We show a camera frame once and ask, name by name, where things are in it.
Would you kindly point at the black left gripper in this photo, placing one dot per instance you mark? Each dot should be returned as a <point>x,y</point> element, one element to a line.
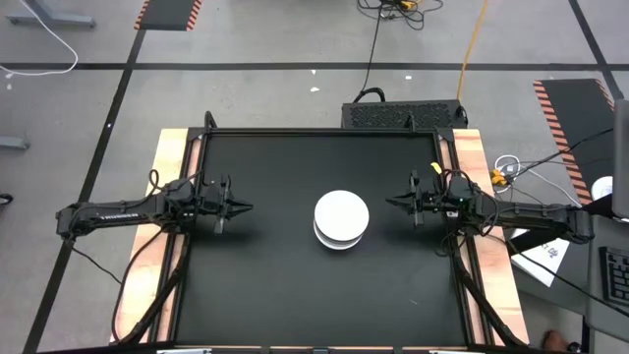
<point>212,201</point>

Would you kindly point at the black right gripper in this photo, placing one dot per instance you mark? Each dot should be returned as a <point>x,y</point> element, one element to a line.
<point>432,199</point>

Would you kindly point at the large white bowl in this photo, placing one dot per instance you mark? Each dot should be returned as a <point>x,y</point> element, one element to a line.
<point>341,216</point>

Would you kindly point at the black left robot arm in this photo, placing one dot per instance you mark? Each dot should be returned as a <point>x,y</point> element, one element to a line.
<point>118,216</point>

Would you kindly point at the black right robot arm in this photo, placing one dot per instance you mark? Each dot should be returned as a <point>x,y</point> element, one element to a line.
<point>531,216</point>

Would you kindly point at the yellow tag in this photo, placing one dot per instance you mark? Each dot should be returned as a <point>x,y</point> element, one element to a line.
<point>436,167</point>

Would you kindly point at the black computer case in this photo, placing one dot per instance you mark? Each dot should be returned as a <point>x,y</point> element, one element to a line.
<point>403,115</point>

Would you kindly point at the black diagonal bar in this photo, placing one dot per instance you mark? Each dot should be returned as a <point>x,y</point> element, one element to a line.
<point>526,241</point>

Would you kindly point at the wooden table side board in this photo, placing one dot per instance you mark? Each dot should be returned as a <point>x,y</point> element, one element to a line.
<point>508,305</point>
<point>137,290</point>

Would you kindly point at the white paper sheet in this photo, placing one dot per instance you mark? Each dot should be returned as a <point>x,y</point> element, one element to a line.
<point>540,265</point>

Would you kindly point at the black hazard-striped floor mat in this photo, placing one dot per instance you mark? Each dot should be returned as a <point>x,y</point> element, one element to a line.
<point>169,14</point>
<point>580,118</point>

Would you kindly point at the white cup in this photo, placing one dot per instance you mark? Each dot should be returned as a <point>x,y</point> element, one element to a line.
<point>603,188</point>

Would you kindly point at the person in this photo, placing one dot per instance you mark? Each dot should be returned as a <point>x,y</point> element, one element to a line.
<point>556,340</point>

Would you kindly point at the grey monitor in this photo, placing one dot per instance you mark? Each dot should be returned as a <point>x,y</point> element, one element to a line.
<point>623,157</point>

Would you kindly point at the black keyboard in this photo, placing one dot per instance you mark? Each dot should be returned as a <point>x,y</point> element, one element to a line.
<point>616,275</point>

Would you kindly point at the grey metal foot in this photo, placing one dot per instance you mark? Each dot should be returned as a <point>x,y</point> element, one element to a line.
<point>14,143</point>

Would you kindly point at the small black object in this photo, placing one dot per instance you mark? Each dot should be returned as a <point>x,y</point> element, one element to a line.
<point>5,198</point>

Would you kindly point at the grey desk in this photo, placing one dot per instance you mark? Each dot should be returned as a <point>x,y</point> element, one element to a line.
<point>609,324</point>

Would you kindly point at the grey metal desk leg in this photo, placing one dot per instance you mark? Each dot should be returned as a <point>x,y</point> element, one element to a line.
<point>54,20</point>

